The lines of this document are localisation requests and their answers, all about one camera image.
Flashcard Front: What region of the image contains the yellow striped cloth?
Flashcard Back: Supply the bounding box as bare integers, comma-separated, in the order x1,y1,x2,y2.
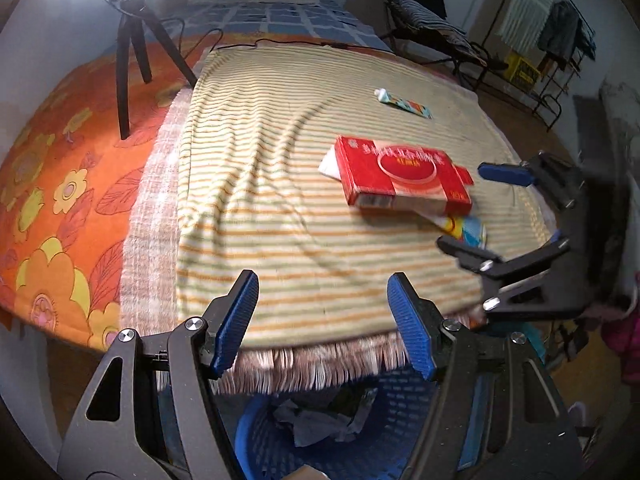
175,45,553,352

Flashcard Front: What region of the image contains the teal sheet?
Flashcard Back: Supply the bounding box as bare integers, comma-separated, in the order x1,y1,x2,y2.
517,332,548,363

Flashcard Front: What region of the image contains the wall poster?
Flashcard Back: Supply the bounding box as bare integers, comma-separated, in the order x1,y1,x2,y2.
597,76,640,196

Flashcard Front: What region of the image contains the black drying rack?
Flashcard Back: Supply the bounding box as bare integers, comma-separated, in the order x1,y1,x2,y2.
479,0,597,132

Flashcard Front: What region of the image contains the white paper sheet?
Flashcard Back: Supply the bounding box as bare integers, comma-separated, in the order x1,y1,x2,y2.
319,146,347,182

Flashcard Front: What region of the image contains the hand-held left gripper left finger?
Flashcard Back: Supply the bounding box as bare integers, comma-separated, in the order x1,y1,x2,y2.
56,269,261,480

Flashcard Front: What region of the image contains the red cardboard box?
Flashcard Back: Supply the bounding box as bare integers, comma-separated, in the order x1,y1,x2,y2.
333,135,474,217

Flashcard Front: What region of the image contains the grey blue jacket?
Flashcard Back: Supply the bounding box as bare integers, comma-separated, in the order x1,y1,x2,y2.
537,0,581,68

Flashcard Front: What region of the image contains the dark hanging garment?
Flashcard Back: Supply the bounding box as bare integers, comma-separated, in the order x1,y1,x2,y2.
577,16,597,63

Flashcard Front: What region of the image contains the black tripod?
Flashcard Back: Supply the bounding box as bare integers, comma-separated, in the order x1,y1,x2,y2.
96,0,199,142

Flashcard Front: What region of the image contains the blue plastic basket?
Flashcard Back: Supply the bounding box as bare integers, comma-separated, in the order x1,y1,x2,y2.
234,367,483,480

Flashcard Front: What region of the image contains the yellow crate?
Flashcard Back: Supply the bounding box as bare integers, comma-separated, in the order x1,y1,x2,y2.
504,52,544,87

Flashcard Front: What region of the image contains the orange floral blanket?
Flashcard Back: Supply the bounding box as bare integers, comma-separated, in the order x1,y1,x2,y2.
0,34,221,353

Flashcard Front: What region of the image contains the blue checked bedsheet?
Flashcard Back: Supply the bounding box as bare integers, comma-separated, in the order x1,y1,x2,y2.
182,0,392,55

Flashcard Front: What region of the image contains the small patterned tube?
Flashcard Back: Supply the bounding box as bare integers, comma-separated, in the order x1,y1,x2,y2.
373,88,434,120

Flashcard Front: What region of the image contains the pink garment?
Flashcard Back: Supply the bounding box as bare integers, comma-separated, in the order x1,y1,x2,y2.
599,270,640,387

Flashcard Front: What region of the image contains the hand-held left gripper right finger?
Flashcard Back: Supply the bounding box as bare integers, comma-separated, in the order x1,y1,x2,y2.
387,272,587,480

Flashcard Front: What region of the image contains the striped towel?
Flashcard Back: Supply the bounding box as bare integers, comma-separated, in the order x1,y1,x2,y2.
496,0,559,54

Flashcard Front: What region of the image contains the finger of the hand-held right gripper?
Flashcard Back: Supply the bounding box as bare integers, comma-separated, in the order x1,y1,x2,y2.
436,235,577,322
477,152,587,209

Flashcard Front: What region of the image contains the striped cushion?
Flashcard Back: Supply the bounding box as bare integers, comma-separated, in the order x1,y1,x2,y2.
389,0,489,64

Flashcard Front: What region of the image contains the colourful toothpaste tube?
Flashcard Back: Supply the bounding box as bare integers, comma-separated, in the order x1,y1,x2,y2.
425,211,488,252

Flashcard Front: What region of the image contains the white tissue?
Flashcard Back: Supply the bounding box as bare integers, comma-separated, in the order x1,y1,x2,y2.
271,399,372,449

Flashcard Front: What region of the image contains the fringed plaid cloth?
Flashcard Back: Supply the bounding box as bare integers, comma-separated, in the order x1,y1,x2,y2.
119,46,558,397

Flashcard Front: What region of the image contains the black power cable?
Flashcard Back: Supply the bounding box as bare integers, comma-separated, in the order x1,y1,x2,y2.
164,16,353,52

